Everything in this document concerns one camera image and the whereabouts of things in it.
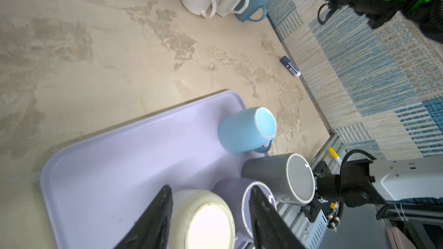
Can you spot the white yellow pen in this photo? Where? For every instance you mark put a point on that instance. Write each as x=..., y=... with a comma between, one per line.
x=334, y=155

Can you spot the teal blue square mug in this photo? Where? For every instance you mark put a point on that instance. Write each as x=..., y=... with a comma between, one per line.
x=253, y=7

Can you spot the grey mug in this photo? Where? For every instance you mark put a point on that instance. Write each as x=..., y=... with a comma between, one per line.
x=289, y=177

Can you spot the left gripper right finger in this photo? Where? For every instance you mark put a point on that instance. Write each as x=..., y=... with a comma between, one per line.
x=269, y=229

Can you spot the cream mug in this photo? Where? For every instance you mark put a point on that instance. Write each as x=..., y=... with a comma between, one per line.
x=200, y=220

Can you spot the light blue mug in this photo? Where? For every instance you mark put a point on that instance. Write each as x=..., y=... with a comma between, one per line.
x=252, y=129

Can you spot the lavender plastic tray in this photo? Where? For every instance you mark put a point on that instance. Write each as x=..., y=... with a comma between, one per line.
x=96, y=190

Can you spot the pink small box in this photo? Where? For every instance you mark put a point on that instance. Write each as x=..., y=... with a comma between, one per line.
x=398, y=239

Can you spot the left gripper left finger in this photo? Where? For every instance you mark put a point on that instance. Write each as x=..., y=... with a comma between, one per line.
x=151, y=231

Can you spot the blue white glue stick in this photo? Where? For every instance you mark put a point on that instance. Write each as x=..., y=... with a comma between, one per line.
x=291, y=68

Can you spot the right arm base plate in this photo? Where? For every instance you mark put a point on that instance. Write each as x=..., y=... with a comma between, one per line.
x=326, y=192

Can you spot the purple mug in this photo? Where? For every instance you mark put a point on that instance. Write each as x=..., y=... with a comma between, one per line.
x=236, y=193

